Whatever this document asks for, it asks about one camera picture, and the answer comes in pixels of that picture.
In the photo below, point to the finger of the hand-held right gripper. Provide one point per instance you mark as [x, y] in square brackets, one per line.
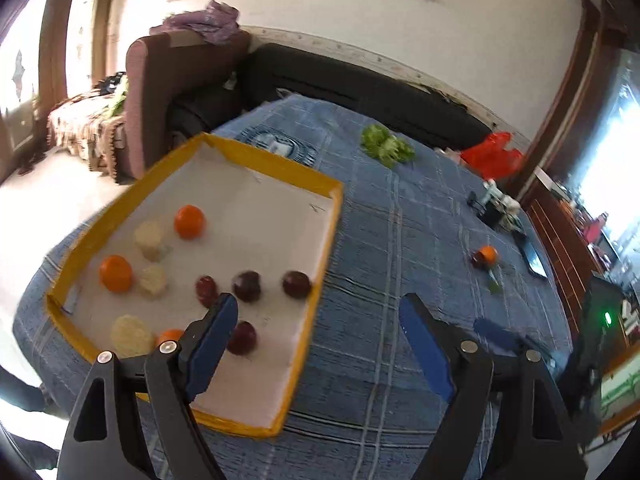
[495, 332]

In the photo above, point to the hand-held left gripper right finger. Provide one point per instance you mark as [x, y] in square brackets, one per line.
[425, 345]

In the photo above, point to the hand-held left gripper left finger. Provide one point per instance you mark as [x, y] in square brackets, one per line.
[210, 355]

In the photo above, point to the dark red plum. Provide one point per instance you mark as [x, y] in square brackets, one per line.
[247, 286]
[243, 337]
[296, 284]
[476, 259]

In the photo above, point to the orange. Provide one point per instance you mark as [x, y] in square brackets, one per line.
[170, 336]
[116, 273]
[490, 255]
[189, 221]

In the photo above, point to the wrinkled red date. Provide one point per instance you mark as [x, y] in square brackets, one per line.
[206, 290]

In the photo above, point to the large loofah piece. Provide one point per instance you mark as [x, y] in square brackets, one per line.
[131, 336]

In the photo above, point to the slanted loofah piece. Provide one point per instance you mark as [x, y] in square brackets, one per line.
[152, 281]

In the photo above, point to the small loofah piece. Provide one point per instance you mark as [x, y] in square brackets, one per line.
[150, 240]

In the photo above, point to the yellow cardboard box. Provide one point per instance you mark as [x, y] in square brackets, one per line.
[280, 210]

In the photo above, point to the green leaf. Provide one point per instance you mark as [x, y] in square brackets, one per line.
[492, 280]

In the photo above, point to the black phone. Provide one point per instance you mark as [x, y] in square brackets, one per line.
[532, 257]

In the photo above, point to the blue plaid blanket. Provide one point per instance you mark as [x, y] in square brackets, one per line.
[380, 260]

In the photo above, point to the wooden cabinet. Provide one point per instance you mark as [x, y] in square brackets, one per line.
[560, 245]

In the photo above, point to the black box device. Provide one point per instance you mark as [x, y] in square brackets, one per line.
[492, 214]

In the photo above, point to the red plastic bag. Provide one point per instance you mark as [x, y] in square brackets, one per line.
[492, 155]

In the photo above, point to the person's dark clothing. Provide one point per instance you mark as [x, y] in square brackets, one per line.
[20, 400]

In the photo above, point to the green lettuce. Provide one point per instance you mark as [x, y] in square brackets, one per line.
[387, 146]

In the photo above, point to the brown armchair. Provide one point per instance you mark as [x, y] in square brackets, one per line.
[150, 100]

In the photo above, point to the patterned seat cover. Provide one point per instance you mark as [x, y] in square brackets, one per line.
[80, 125]

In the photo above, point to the black sofa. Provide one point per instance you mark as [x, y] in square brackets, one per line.
[350, 90]

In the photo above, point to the purple floral cloth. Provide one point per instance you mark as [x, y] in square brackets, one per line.
[210, 22]

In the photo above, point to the wooden door frame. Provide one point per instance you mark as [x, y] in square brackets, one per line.
[575, 85]

